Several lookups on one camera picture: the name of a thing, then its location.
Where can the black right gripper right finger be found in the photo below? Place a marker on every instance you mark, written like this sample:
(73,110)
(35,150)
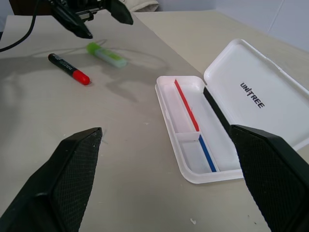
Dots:
(275,174)

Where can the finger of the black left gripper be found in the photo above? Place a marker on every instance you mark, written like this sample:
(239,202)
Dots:
(74,24)
(122,12)

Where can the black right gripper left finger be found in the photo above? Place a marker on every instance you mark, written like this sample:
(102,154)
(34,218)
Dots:
(60,183)

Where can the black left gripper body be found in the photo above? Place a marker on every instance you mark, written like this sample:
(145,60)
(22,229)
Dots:
(82,7)

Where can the black marker with red cap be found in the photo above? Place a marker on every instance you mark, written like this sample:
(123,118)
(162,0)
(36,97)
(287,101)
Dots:
(65,66)

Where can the green glue stick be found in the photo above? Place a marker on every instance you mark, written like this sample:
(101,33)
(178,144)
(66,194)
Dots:
(106,55)

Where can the white rectangular plastic case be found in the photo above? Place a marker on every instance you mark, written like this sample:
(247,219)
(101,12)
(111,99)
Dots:
(253,79)

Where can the beige cloth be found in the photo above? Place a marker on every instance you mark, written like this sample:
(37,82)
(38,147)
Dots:
(144,4)

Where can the dark brown furniture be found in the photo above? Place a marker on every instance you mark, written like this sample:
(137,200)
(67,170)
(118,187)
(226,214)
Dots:
(23,7)

